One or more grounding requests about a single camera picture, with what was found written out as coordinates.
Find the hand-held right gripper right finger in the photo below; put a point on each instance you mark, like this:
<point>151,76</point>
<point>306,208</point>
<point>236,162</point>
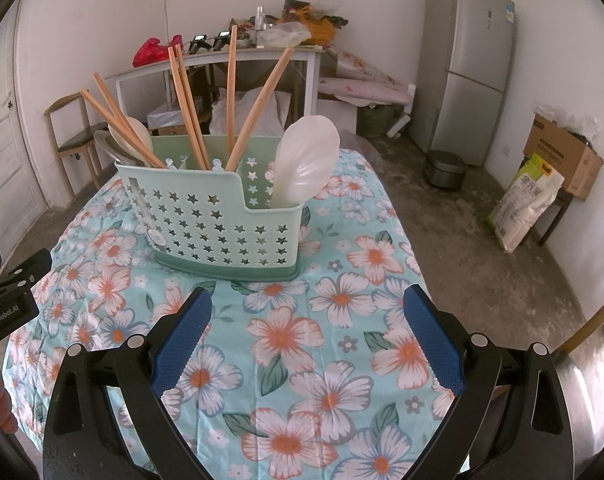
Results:
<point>431,340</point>

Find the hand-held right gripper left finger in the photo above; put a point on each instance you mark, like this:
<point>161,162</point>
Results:
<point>182,340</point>

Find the green plastic utensil basket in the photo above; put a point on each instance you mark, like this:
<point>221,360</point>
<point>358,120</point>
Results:
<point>207,225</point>

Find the small white spoon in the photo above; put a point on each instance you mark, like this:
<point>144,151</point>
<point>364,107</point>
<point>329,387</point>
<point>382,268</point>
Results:
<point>132,135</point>

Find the white rice paddle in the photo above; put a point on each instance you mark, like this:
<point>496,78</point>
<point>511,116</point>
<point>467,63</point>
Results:
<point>304,155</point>

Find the set of wooden chopsticks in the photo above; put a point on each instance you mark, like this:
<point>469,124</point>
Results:
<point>231,110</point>

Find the white door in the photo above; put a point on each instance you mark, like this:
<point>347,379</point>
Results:
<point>7,135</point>

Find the wooden chair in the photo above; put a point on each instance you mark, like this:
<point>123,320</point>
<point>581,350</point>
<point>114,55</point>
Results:
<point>82,137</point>

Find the white and green rice sack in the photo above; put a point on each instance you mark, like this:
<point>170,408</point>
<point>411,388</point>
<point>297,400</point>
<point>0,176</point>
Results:
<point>524,205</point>

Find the metal rice cooker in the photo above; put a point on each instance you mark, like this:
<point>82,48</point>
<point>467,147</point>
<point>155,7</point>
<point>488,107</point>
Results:
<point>444,170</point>

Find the dark stool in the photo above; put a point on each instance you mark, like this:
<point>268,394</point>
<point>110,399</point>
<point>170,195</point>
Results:
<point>556,212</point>

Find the plastic-wrapped white pack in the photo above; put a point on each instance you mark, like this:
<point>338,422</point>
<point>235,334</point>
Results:
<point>167,117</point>

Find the clear plastic sheet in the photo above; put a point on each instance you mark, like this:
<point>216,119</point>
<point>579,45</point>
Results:
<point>357,142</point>

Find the large cardboard box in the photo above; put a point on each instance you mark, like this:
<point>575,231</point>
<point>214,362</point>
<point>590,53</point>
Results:
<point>561,160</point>

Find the white board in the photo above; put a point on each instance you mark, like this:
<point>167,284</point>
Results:
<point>337,117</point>

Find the red plastic bag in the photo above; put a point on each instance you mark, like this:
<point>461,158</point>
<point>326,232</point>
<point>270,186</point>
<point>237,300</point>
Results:
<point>149,52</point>

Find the clear plastic bag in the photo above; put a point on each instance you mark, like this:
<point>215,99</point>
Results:
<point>566,120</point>

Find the floral folding bed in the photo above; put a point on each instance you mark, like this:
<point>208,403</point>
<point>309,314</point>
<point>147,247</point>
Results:
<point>366,85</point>

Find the grey refrigerator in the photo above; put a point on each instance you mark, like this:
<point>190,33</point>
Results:
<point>461,60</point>

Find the black device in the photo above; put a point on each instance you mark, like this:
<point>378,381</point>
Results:
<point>198,44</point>
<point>221,40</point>

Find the white plastic bag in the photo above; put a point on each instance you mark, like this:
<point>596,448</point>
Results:
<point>282,35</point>

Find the yellow bag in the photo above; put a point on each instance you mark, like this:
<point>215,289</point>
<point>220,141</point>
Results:
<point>322,30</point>

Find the clear bottle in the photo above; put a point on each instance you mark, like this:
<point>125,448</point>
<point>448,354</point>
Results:
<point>260,17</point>

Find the white metal-frame table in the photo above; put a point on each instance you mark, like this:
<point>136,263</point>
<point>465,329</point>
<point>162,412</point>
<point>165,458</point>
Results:
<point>313,85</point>

